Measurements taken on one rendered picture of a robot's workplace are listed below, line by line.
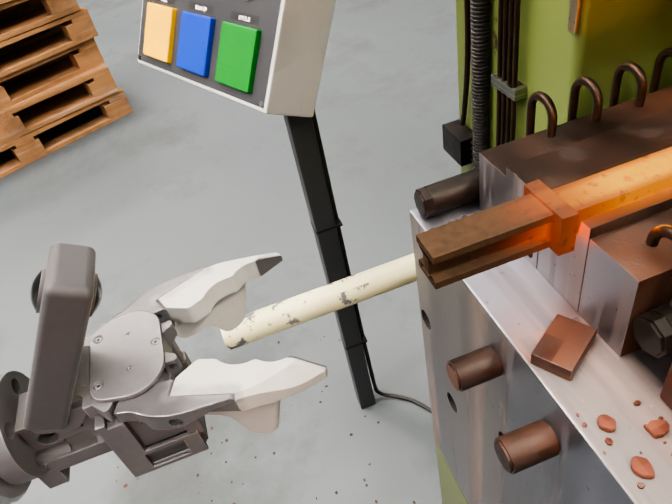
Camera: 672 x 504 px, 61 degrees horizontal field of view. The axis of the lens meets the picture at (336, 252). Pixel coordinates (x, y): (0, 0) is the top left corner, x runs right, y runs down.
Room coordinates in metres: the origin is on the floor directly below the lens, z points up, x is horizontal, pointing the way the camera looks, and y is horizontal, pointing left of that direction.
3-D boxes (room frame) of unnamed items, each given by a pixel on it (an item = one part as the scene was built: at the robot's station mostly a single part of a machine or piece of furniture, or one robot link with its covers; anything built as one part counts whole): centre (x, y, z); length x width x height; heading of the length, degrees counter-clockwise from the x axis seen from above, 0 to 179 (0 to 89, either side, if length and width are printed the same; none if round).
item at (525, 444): (0.20, -0.10, 0.87); 0.04 x 0.03 x 0.03; 100
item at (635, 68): (0.45, -0.29, 0.98); 0.04 x 0.01 x 0.09; 10
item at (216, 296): (0.31, 0.09, 0.98); 0.09 x 0.03 x 0.06; 127
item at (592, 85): (0.44, -0.25, 0.98); 0.04 x 0.01 x 0.09; 10
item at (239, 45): (0.71, 0.06, 1.01); 0.07 x 0.05 x 0.07; 35
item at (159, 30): (0.87, 0.18, 1.01); 0.07 x 0.05 x 0.07; 35
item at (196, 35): (0.79, 0.12, 1.01); 0.07 x 0.05 x 0.07; 35
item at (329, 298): (0.65, -0.01, 0.62); 0.44 x 0.05 x 0.05; 100
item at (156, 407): (0.22, 0.12, 1.00); 0.09 x 0.05 x 0.02; 73
